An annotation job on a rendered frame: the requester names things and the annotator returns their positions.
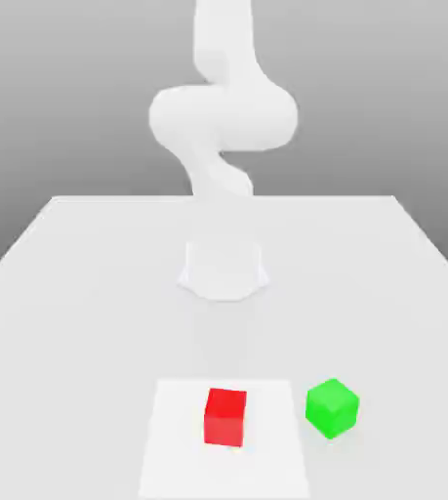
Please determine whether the small red cube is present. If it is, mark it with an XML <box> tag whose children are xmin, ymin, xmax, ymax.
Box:
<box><xmin>203</xmin><ymin>387</ymin><xmax>248</xmax><ymax>448</ymax></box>

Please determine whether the small green cube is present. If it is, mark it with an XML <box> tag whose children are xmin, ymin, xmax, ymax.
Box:
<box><xmin>305</xmin><ymin>377</ymin><xmax>361</xmax><ymax>440</ymax></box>

